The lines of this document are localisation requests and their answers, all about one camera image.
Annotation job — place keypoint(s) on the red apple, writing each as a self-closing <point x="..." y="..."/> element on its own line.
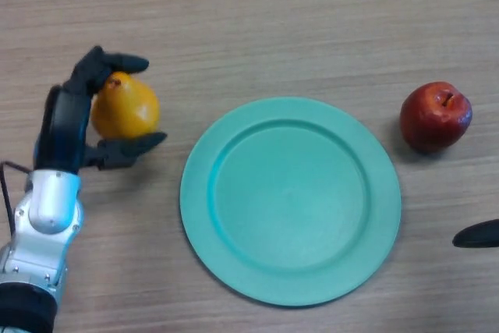
<point x="432" y="122"/>

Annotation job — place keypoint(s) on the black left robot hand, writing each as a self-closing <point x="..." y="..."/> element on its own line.
<point x="62" y="130"/>

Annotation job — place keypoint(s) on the green round plate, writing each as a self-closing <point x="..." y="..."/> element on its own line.
<point x="290" y="208"/>

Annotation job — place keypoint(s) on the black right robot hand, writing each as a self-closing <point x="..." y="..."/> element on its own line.
<point x="477" y="235"/>

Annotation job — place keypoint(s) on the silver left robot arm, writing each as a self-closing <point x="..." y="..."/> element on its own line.
<point x="47" y="208"/>

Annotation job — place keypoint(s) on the yellow pear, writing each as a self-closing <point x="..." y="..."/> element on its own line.
<point x="124" y="107"/>

